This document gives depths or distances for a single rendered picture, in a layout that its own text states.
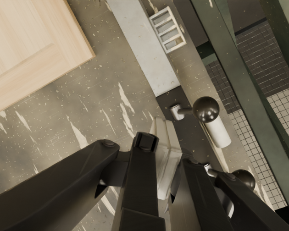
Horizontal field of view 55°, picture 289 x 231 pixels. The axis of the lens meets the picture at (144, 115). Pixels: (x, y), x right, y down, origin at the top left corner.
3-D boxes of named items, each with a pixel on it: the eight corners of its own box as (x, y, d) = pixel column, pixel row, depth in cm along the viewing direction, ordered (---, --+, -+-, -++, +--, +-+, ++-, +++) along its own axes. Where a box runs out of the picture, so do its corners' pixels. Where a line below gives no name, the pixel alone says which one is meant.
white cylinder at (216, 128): (230, 139, 54) (213, 102, 53) (232, 144, 51) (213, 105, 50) (216, 145, 54) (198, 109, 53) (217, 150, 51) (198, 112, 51)
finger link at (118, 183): (144, 198, 13) (84, 182, 13) (145, 160, 18) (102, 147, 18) (152, 170, 13) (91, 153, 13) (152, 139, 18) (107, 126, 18)
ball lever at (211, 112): (179, 97, 51) (217, 90, 38) (188, 116, 51) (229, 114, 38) (161, 107, 50) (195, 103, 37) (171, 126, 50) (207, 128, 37)
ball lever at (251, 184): (208, 155, 52) (254, 166, 39) (216, 172, 52) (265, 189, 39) (191, 165, 51) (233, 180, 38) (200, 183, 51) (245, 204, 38)
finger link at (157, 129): (153, 198, 15) (140, 194, 15) (152, 153, 22) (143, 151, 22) (169, 148, 15) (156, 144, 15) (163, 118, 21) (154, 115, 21)
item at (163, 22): (170, 8, 50) (168, 5, 48) (187, 43, 51) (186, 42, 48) (151, 19, 51) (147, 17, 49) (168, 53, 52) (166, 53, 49)
